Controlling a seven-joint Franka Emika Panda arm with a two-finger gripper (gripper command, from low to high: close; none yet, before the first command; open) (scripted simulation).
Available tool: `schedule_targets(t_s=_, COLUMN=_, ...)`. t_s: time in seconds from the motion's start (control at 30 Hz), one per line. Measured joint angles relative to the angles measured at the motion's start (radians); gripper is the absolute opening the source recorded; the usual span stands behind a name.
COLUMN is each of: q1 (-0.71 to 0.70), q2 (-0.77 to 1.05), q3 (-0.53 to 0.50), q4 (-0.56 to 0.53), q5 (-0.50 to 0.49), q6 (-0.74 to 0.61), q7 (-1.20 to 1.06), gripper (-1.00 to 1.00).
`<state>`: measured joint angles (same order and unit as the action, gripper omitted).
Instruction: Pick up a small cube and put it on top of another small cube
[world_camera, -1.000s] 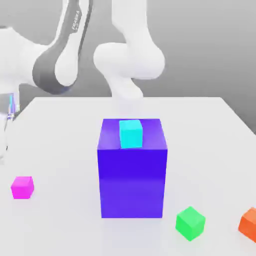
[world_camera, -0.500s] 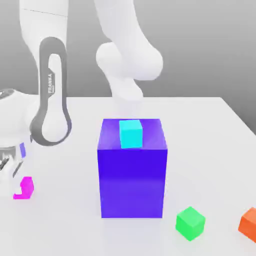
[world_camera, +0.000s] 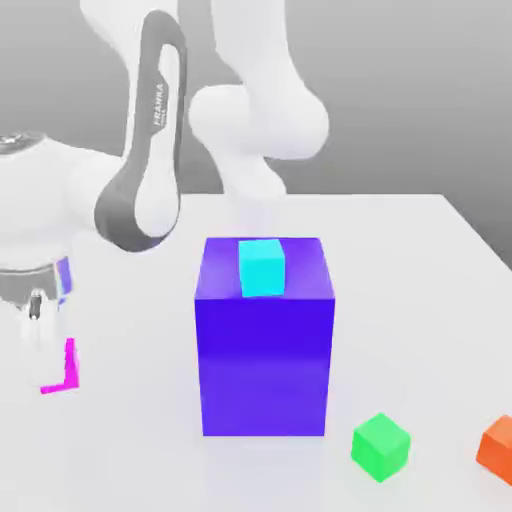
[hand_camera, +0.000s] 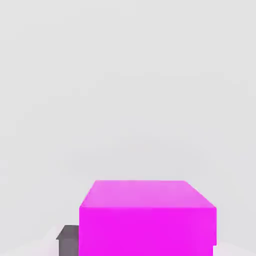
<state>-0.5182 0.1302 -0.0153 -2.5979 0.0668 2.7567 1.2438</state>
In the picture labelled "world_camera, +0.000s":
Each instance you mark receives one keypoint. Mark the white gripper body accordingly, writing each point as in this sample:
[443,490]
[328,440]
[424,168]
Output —
[48,352]

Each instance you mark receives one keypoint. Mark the large blue box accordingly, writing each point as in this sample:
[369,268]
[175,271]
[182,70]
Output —
[264,360]

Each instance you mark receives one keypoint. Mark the small cyan cube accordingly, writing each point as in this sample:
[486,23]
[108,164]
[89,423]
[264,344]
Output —
[262,268]

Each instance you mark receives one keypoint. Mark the small orange cube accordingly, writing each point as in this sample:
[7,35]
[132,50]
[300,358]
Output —
[498,448]

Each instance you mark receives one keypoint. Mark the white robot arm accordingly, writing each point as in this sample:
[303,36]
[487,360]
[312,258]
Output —
[256,120]

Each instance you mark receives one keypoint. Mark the small magenta cube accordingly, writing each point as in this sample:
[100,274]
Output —
[72,368]

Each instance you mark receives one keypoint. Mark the small green cube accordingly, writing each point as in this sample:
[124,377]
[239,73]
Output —
[380,448]

